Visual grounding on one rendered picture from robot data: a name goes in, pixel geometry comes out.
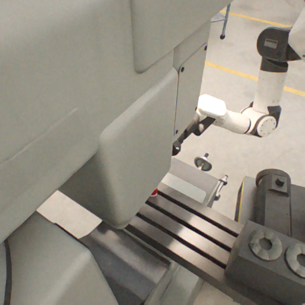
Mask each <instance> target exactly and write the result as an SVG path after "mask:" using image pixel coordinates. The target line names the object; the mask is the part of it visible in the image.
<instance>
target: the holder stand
mask: <svg viewBox="0 0 305 305"><path fill-rule="evenodd" d="M224 275H225V276H227V277H229V278H231V279H233V280H235V281H238V282H240V283H242V284H244V285H246V286H248V287H250V288H252V289H254V290H257V291H259V292H261V293H263V294H265V295H267V296H269V297H271V298H273V299H275V300H276V301H278V302H280V303H282V304H284V305H302V304H304V303H305V243H304V242H301V241H299V240H296V239H294V238H291V237H289V236H287V235H284V234H281V233H279V232H277V231H274V230H272V229H269V228H267V227H265V226H262V225H259V224H257V223H254V222H252V221H250V220H248V221H247V222H246V224H245V226H243V228H242V229H241V232H240V233H239V235H238V237H237V239H236V240H235V242H234V244H233V246H232V249H231V252H230V255H229V258H228V262H227V265H226V269H225V273H224Z"/></svg>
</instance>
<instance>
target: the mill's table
mask: <svg viewBox="0 0 305 305"><path fill-rule="evenodd" d="M242 228H243V225H241V224H239V223H238V222H236V221H234V220H232V219H230V218H228V217H226V216H225V215H223V214H222V213H219V212H218V211H216V210H214V209H212V208H210V207H207V206H206V205H204V204H202V203H200V202H198V201H196V200H194V199H193V198H191V197H189V196H188V195H186V194H183V193H181V192H180V191H178V190H176V189H174V188H171V187H170V186H168V185H167V184H165V183H163V182H160V183H159V184H158V186H157V195H156V196H153V197H152V196H150V197H149V198H148V199H147V200H146V202H145V203H144V204H143V206H142V207H141V208H140V209H139V211H138V212H137V214H136V215H135V216H134V217H133V219H132V220H131V221H130V222H129V224H128V225H127V226H126V227H124V229H125V230H127V231H128V232H130V233H131V234H133V235H135V236H137V237H138V238H140V239H141V240H143V241H144V242H146V243H148V245H150V246H152V247H153V248H155V249H156V250H158V251H159V252H161V253H163V254H164V255H166V256H167V257H169V258H170V259H172V260H174V261H176V262H177V263H178V264H179V265H181V266H182V267H184V268H185V269H187V270H189V271H190V272H192V273H194V274H195V275H197V276H198V277H200V278H201V279H203V280H204V281H206V282H208V283H209V284H211V285H212V286H214V287H216V289H218V290H219V291H221V292H223V293H224V294H226V295H228V296H229V297H230V298H232V299H234V300H235V301H237V302H238V303H239V304H242V305H284V304H282V303H280V302H278V301H276V300H275V299H273V298H271V297H269V296H267V295H265V294H263V293H261V292H259V291H257V290H254V289H252V288H250V287H248V286H246V285H244V284H242V283H240V282H238V281H235V280H233V279H231V278H229V277H227V276H225V275H224V273H225V269H226V265H227V262H228V258H229V255H230V252H231V249H232V246H233V244H234V242H235V240H236V239H237V237H238V235H239V233H240V232H241V229H242Z"/></svg>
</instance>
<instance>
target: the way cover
mask: <svg viewBox="0 0 305 305"><path fill-rule="evenodd" d="M79 240H81V241H82V242H83V243H84V244H86V245H87V246H88V247H90V248H91V250H92V252H93V254H94V256H95V258H96V260H97V262H98V264H99V266H100V269H101V270H103V271H102V272H103V274H104V276H105V278H106V280H107V282H108V284H109V286H110V288H111V290H112V292H113V294H114V295H115V297H116V299H117V301H118V303H119V305H139V304H141V303H142V302H143V301H144V300H145V299H146V298H147V297H148V296H149V294H150V293H151V291H152V290H153V289H154V288H155V287H156V285H157V284H158V282H159V280H161V278H162V277H163V275H164V273H165V272H166V270H167V269H168V267H169V266H170V264H171V263H170V262H169V261H168V260H166V259H165V258H164V257H162V256H160V255H158V254H157V253H155V252H154V251H153V250H151V249H149V248H148V247H146V246H144V245H142V243H141V244H140V242H139V241H137V240H136V239H134V238H132V237H131V236H129V235H128V234H126V233H125V232H123V231H122V230H119V229H116V228H114V227H112V226H111V225H109V224H108V223H105V222H104V221H102V222H101V223H99V224H98V225H97V226H96V227H95V228H94V229H93V230H92V231H90V233H89V234H87V235H86V236H83V237H81V238H79ZM129 245H130V246H129ZM143 250H144V251H143ZM111 255H112V256H111ZM132 256H133V257H132ZM154 256H155V257H154ZM161 257H162V258H161ZM133 262H134V263H133ZM159 263H161V264H159ZM101 266H102V267H101ZM103 268H104V269H103ZM133 276H134V277H133ZM130 278H131V279H130ZM143 280H144V281H143ZM145 281H146V282H145ZM117 283H118V284H117ZM131 284H132V286H131ZM146 287H147V288H146ZM128 301H129V302H128Z"/></svg>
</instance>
